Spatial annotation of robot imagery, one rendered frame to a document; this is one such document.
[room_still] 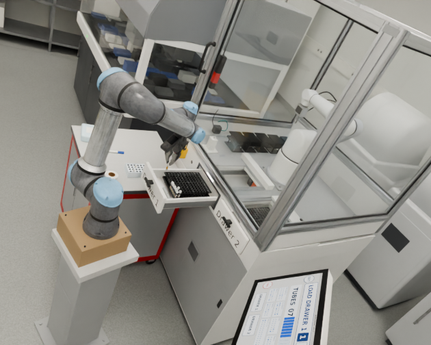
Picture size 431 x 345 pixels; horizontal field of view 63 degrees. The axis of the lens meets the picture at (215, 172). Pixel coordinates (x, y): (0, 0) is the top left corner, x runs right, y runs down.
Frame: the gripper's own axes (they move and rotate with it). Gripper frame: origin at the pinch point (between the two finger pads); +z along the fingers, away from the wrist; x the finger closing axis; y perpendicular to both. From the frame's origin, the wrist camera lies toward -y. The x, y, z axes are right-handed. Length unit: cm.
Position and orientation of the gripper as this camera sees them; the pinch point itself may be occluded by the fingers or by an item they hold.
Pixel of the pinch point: (168, 163)
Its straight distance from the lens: 188.8
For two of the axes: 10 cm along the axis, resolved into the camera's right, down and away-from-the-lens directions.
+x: -8.1, -5.4, 2.4
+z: -3.6, 7.7, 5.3
